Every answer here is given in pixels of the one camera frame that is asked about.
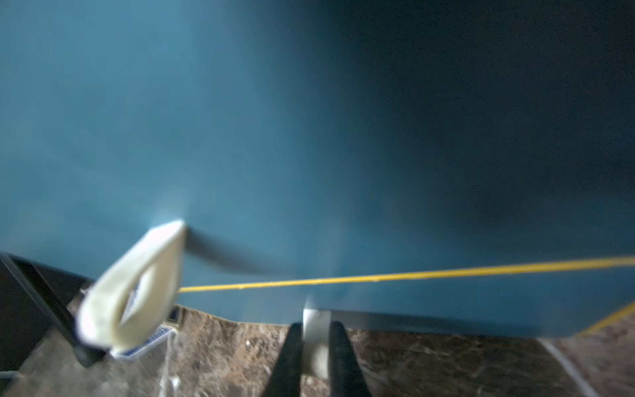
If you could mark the small clear card box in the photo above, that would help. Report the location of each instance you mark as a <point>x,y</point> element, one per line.
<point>170,326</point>

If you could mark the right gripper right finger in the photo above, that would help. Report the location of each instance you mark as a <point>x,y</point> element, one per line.
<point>344,374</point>

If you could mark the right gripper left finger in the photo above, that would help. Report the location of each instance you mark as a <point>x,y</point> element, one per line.
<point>285,379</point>

